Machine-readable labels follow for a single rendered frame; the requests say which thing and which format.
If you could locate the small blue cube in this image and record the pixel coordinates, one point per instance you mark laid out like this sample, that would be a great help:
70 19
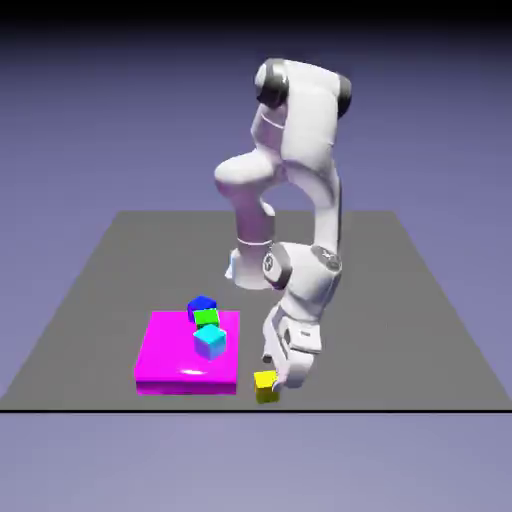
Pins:
200 304

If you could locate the small yellow cube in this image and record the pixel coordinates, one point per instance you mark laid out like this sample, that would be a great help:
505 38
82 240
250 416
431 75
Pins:
264 384

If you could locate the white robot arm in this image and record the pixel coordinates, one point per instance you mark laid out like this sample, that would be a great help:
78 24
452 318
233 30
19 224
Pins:
308 160

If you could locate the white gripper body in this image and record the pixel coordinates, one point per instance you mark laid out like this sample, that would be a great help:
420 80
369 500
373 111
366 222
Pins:
298 368

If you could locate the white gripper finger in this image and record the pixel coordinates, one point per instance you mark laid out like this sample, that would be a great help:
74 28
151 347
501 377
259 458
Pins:
266 358
280 383

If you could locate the small green cube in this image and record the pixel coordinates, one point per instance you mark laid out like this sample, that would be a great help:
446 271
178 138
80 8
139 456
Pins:
206 317

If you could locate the small cyan cube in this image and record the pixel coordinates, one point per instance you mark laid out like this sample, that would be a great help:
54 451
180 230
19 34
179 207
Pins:
209 340

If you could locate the large magenta box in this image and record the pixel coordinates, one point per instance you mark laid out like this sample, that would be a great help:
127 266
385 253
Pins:
168 356

